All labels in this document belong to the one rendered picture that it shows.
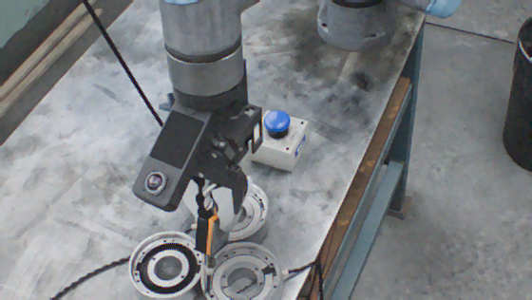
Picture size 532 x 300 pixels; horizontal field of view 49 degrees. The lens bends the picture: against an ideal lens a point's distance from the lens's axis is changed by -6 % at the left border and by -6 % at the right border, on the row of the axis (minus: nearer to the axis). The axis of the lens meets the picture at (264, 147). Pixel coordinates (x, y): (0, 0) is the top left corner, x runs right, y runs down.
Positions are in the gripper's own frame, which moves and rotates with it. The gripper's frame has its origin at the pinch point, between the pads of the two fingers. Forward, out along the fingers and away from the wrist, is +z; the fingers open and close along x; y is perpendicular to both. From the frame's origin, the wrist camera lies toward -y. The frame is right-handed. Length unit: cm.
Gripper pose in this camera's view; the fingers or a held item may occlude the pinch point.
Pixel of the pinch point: (212, 223)
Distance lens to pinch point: 74.5
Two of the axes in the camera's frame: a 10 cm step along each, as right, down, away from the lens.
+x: -8.9, -2.9, 3.5
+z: 0.2, 7.4, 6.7
